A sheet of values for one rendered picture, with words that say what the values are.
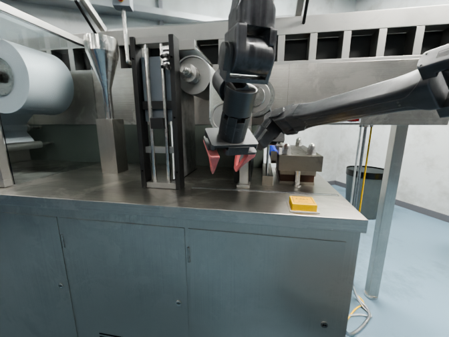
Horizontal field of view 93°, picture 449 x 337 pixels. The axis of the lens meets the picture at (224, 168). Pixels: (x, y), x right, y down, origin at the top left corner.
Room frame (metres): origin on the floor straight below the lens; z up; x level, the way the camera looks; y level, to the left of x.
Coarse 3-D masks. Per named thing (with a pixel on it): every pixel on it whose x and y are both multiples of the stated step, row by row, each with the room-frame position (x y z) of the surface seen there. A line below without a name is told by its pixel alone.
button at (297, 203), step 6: (294, 198) 0.63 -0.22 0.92; (300, 198) 0.63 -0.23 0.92; (306, 198) 0.63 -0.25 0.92; (312, 198) 0.63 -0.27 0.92; (294, 204) 0.59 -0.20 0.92; (300, 204) 0.58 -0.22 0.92; (306, 204) 0.58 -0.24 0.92; (312, 204) 0.58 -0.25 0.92; (294, 210) 0.59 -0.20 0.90; (300, 210) 0.58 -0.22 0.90; (306, 210) 0.58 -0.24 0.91; (312, 210) 0.58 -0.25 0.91
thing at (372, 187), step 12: (348, 168) 2.78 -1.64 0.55; (372, 168) 2.74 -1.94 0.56; (348, 180) 2.60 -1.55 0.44; (360, 180) 2.44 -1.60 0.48; (372, 180) 2.38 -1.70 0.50; (348, 192) 2.58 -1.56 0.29; (360, 192) 2.44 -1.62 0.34; (372, 192) 2.39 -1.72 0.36; (372, 204) 2.39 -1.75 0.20; (372, 216) 2.41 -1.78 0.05
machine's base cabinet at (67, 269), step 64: (0, 256) 0.78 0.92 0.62; (64, 256) 0.73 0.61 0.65; (128, 256) 0.68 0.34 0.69; (192, 256) 0.64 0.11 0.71; (256, 256) 0.61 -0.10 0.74; (320, 256) 0.57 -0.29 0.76; (0, 320) 0.80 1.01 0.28; (64, 320) 0.74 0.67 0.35; (128, 320) 0.69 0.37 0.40; (192, 320) 0.64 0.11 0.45; (256, 320) 0.60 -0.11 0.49; (320, 320) 0.57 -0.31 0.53
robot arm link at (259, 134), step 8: (272, 112) 0.69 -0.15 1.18; (280, 112) 0.64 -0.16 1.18; (272, 120) 0.68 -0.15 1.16; (264, 128) 0.70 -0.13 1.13; (272, 128) 0.68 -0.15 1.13; (280, 128) 0.69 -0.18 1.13; (256, 136) 0.69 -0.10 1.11; (264, 136) 0.67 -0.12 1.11; (272, 136) 0.68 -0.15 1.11; (264, 144) 0.67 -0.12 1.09
